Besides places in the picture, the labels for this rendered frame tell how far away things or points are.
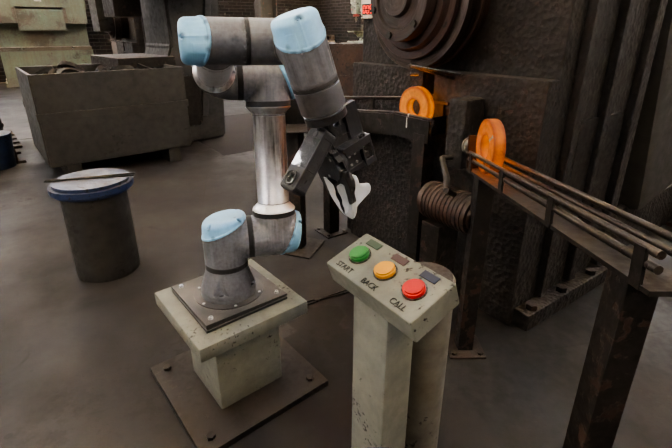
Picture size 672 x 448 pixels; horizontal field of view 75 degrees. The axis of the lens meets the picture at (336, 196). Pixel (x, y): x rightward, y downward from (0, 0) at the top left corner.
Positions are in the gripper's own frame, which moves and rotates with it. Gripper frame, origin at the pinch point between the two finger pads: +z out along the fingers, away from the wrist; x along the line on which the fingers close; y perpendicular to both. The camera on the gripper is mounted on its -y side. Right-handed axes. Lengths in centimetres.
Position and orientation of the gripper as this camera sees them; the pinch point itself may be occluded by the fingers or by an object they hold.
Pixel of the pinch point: (347, 214)
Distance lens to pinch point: 80.5
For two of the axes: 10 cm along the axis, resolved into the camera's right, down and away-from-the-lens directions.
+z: 2.8, 8.1, 5.2
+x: -5.9, -2.8, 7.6
